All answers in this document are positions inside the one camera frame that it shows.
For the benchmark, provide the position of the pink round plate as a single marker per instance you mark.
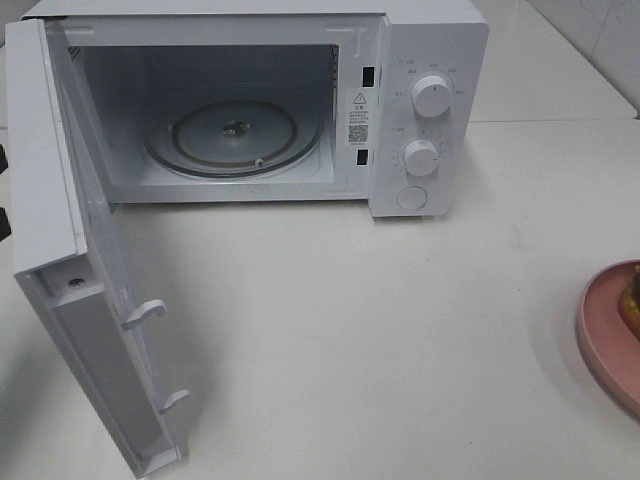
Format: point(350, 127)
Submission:
point(609, 345)

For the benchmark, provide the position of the white warning label sticker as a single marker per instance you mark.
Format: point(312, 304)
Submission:
point(358, 116)

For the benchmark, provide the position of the round white door button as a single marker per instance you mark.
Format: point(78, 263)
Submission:
point(412, 198)

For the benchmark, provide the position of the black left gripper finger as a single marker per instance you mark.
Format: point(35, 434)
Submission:
point(5, 228)
point(3, 159)

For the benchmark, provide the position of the glass microwave turntable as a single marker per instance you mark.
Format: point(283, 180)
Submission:
point(234, 138)

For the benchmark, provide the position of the toy hamburger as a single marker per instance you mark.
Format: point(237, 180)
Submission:
point(629, 304)

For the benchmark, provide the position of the white microwave oven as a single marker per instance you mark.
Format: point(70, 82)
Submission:
point(137, 62)

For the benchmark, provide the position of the white dial knob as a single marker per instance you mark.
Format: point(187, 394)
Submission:
point(421, 158)
point(431, 95)

